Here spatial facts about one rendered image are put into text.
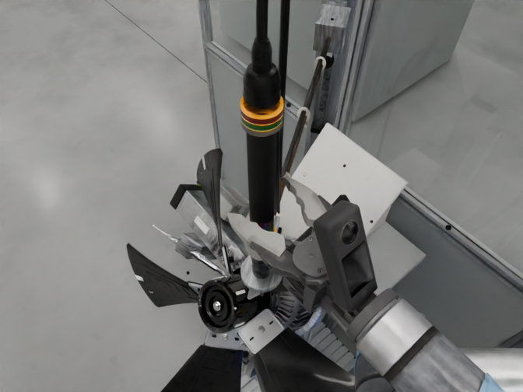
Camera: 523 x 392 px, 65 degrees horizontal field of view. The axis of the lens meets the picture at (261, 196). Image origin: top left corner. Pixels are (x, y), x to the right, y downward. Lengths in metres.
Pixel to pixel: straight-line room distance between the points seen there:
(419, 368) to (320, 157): 0.73
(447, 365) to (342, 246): 0.15
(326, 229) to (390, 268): 1.07
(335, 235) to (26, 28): 4.40
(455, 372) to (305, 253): 0.18
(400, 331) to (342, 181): 0.66
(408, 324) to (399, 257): 1.04
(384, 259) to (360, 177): 0.49
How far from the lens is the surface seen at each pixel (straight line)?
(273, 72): 0.39
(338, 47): 1.05
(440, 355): 0.46
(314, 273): 0.47
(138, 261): 1.16
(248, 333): 0.96
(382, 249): 1.49
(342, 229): 0.40
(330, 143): 1.08
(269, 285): 0.69
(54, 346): 2.43
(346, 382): 0.95
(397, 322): 0.45
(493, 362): 0.62
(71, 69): 3.94
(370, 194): 1.03
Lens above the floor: 2.10
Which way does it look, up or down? 52 degrees down
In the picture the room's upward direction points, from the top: straight up
